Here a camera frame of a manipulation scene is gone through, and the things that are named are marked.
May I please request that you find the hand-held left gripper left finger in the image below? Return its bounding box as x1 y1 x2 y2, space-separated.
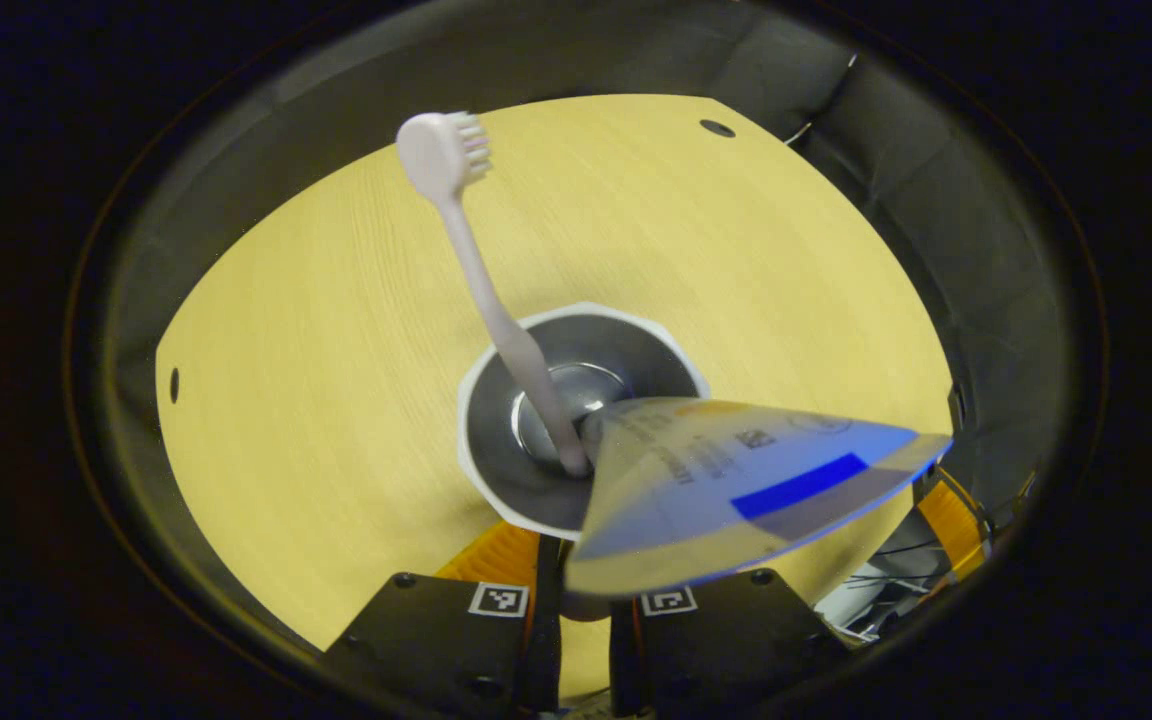
319 520 564 719

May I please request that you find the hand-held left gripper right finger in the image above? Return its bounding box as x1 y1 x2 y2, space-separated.
609 566 851 719

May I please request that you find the white cup with wooden handle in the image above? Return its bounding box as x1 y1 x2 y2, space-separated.
455 301 712 623

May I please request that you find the white toothpaste tube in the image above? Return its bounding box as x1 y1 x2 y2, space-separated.
564 396 955 601

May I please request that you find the pale pink toothbrush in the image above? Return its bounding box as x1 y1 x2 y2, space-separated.
395 110 594 478

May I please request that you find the light wooden desktop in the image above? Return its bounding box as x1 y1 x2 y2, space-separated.
154 93 955 701

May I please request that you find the pale crumpled sheet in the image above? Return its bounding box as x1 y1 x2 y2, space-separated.
814 565 927 643

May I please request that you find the thin dark cable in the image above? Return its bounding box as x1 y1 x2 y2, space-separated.
841 535 949 591

